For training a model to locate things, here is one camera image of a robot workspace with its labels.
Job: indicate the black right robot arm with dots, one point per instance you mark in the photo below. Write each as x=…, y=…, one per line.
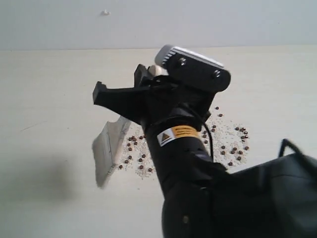
x=277, y=199

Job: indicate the white-bristle paintbrush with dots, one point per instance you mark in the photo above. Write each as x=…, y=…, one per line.
x=106, y=145

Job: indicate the white wall hook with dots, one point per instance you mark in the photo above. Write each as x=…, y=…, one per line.
x=105, y=13

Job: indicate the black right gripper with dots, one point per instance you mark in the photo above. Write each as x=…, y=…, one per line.
x=156, y=101

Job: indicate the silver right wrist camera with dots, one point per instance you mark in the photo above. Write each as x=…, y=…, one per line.
x=193, y=69

